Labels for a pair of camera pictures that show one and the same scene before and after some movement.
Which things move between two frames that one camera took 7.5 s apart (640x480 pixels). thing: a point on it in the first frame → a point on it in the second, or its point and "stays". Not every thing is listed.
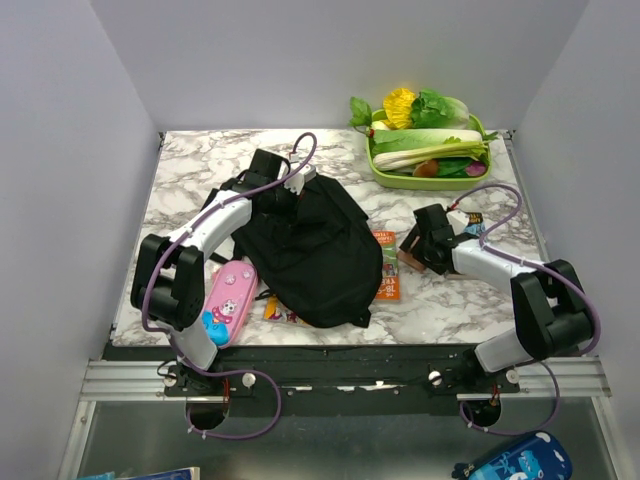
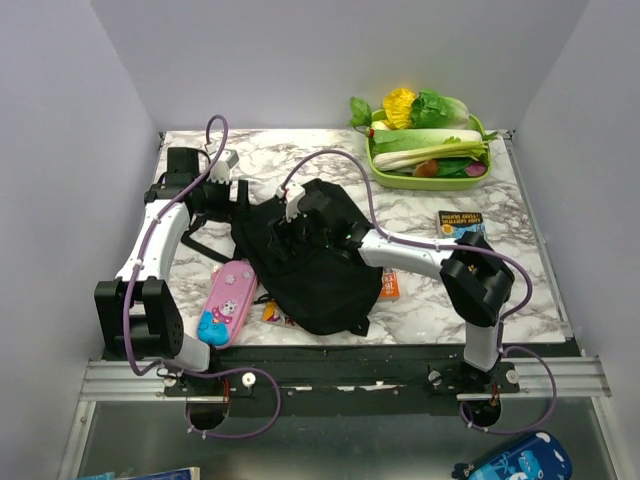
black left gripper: x=294 y=201 → x=229 y=209
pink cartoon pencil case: x=231 y=294 stays
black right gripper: x=419 y=254 → x=278 y=231
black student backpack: x=316 y=264 stays
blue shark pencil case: x=539 y=456 stays
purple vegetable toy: x=476 y=168 stays
